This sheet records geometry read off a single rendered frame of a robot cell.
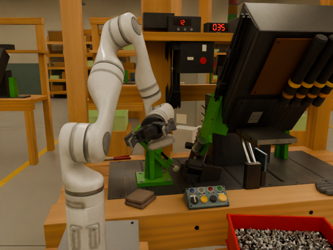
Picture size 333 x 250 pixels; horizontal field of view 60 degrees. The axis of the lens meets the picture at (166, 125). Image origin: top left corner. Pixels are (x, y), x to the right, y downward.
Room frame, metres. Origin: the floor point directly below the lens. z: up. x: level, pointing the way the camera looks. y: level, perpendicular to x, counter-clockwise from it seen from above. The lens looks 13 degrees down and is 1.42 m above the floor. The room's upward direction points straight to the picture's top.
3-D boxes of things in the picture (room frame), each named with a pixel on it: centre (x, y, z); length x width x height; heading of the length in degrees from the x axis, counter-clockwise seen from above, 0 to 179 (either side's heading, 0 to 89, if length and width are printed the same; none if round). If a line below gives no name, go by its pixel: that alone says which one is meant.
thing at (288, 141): (1.22, -0.38, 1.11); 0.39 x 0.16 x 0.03; 10
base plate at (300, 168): (1.30, -0.28, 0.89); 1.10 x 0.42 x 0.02; 100
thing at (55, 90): (10.70, 2.85, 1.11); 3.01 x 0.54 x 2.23; 90
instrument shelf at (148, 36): (1.56, -0.24, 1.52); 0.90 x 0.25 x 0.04; 100
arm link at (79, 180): (0.65, 0.20, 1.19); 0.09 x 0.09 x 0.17; 84
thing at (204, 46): (1.49, -0.14, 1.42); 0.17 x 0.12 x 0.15; 100
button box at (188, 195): (0.98, -0.15, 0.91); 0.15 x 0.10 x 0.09; 100
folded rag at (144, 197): (0.98, 0.10, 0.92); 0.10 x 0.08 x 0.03; 151
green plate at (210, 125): (1.23, -0.22, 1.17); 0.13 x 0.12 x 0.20; 100
